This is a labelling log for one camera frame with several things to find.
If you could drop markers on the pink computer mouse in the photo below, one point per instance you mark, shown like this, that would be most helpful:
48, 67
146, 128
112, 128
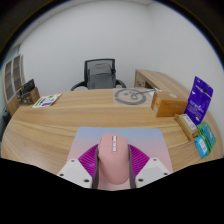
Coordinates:
113, 163

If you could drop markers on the small tan box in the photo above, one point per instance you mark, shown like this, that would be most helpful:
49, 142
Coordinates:
187, 126

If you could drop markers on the wooden side desk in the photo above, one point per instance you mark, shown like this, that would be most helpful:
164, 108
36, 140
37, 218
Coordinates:
160, 80

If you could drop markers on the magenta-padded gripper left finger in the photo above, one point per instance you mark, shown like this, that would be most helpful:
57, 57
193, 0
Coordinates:
75, 171

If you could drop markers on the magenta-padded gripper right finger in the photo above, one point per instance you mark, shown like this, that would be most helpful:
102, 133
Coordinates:
152, 170

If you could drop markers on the brown printed cardboard box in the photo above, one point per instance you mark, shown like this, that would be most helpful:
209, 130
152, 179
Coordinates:
31, 97

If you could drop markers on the wooden shelf cabinet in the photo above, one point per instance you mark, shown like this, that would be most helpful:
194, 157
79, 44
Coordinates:
13, 80

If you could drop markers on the black mesh office chair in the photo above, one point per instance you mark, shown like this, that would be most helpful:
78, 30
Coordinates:
83, 85

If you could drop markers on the grey round-print sheet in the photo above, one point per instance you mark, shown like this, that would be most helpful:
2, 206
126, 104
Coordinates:
130, 96

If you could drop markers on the pink-blue gradient mouse pad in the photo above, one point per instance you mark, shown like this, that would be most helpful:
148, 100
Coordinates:
86, 140

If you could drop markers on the blue packet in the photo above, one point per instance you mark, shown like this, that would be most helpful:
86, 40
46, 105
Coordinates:
201, 147

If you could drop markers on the white green-blue printed sheet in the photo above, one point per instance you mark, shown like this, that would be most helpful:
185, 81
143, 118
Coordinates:
46, 100

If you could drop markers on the orange cardboard box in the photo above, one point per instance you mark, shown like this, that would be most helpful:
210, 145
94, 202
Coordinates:
168, 105

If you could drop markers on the black leather sofa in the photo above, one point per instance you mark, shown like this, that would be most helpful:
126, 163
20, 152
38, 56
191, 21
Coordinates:
4, 120

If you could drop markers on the green packet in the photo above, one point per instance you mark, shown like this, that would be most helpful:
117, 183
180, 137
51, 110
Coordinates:
207, 133

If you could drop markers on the dark open cardboard box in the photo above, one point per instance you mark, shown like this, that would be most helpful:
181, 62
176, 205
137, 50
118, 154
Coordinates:
28, 85

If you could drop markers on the purple package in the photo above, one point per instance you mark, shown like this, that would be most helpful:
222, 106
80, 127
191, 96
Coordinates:
199, 100

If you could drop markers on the grey backpack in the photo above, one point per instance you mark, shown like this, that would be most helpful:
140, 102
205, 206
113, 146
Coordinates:
101, 76

